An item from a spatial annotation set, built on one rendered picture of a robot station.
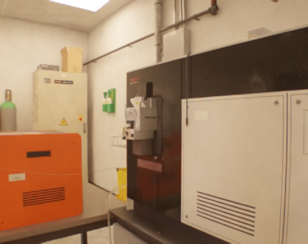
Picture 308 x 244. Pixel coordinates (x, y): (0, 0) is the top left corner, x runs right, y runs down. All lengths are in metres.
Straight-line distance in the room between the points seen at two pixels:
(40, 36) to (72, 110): 1.36
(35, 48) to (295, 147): 4.22
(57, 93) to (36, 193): 2.94
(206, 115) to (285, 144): 0.29
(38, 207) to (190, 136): 0.79
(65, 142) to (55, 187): 0.23
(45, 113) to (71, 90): 0.54
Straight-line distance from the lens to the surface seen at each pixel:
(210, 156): 0.87
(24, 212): 1.32
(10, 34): 4.53
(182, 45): 2.54
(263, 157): 0.76
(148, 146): 1.08
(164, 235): 1.09
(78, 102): 4.21
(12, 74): 4.39
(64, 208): 1.36
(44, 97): 4.06
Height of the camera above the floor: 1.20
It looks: 1 degrees down
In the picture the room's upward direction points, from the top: straight up
